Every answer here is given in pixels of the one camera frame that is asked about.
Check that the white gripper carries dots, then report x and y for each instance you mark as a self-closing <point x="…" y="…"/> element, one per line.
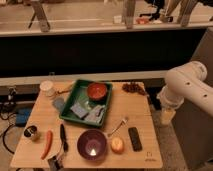
<point x="167" y="116"/>

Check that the blue sponge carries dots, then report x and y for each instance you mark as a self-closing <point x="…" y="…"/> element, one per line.
<point x="79" y="110"/>

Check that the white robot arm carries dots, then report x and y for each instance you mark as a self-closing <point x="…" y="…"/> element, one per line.
<point x="185" y="82"/>

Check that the white plastic cup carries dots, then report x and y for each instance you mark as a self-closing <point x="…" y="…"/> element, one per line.
<point x="47" y="87"/>

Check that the metal cup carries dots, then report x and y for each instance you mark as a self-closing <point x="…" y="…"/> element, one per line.
<point x="32" y="133"/>

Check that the black remote control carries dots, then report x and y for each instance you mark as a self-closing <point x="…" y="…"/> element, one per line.
<point x="135" y="139"/>

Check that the dark dried fruit pile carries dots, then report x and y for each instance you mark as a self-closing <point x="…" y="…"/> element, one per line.
<point x="133" y="87"/>

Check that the silver fork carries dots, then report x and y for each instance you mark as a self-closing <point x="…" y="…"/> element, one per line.
<point x="123" y="122"/>

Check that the orange fruit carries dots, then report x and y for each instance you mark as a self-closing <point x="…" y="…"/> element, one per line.
<point x="117" y="145"/>

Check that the grey cloth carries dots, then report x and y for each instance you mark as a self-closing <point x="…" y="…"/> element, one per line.
<point x="96" y="114"/>

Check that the red bowl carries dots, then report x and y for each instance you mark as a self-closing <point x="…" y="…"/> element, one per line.
<point x="96" y="91"/>

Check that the green plastic tray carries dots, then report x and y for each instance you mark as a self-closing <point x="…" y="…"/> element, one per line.
<point x="78" y="94"/>

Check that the purple bowl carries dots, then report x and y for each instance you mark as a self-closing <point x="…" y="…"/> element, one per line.
<point x="92" y="145"/>

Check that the wooden spoon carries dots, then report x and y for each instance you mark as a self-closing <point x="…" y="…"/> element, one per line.
<point x="66" y="90"/>

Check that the orange carrot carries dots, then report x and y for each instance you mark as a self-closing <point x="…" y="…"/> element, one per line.
<point x="49" y="137"/>

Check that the small dark metal object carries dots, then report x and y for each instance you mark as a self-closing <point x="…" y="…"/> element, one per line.
<point x="54" y="164"/>

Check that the blue box on floor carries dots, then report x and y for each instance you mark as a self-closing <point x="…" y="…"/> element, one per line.
<point x="22" y="117"/>

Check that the black handled knife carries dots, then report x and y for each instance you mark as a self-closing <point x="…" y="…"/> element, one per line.
<point x="63" y="138"/>

